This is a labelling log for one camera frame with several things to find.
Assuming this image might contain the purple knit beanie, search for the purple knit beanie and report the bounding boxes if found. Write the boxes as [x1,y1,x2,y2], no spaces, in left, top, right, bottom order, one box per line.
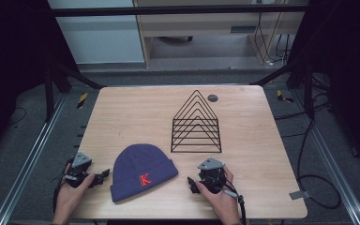
[110,142,180,203]

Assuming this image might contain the light wooden desk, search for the light wooden desk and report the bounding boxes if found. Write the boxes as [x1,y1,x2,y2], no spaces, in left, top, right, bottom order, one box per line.
[132,0,311,68]

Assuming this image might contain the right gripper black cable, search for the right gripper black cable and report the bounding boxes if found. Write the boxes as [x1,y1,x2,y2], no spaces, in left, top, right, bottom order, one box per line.
[223,187,248,225]

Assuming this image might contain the black wire triangular rack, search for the black wire triangular rack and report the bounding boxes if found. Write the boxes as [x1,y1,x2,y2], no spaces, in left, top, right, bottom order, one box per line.
[170,89,223,154]

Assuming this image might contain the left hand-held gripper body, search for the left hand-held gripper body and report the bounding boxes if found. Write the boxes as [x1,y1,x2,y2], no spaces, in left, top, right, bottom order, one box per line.
[64,152,99,188]

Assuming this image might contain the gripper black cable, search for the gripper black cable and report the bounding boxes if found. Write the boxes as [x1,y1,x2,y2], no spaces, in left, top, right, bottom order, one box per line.
[52,157,76,214]
[223,187,248,225]

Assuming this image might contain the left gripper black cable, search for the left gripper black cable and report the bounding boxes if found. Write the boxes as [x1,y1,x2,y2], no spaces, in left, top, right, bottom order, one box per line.
[52,157,76,214]

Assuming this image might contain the yellow black striped tape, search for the yellow black striped tape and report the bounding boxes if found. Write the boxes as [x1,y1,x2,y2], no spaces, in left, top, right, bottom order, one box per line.
[76,92,89,110]
[276,89,295,104]

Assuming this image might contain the black horizontal frame bar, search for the black horizontal frame bar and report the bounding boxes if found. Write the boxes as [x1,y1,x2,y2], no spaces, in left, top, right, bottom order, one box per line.
[47,5,309,17]

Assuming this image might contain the grey tape piece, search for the grey tape piece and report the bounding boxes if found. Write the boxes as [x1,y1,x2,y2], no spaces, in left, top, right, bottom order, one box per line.
[288,189,311,202]

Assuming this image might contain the hanging cables under desk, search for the hanging cables under desk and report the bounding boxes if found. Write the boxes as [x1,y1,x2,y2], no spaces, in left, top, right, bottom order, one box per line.
[253,11,293,68]

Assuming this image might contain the person's left hand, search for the person's left hand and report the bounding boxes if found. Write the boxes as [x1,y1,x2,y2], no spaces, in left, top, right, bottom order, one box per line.
[53,162,97,219]

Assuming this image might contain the black looped floor cable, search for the black looped floor cable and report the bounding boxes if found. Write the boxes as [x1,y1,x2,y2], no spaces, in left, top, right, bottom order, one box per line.
[274,90,343,211]

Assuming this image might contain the person's right hand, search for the person's right hand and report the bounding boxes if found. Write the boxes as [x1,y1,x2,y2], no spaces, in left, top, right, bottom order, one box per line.
[195,166,242,218]

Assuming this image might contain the black frame strut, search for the black frame strut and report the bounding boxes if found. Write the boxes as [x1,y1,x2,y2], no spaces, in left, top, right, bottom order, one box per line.
[42,61,107,124]
[250,57,316,119]

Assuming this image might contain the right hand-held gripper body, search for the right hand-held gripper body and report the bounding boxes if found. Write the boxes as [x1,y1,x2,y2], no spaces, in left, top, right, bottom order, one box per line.
[197,157,229,194]

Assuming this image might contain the dark curtain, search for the dark curtain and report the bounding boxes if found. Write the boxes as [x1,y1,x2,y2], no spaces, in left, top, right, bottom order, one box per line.
[289,0,360,174]
[0,0,80,167]

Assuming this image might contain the thin black floor cable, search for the thin black floor cable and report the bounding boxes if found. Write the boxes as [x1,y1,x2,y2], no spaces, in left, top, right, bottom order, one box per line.
[7,106,28,128]

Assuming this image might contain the white cabinet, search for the white cabinet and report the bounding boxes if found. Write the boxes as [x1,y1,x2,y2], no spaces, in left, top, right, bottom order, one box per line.
[47,0,146,66]

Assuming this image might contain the aluminium rail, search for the aluminium rail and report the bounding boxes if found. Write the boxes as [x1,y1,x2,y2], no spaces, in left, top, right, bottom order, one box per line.
[290,89,360,225]
[0,93,68,225]

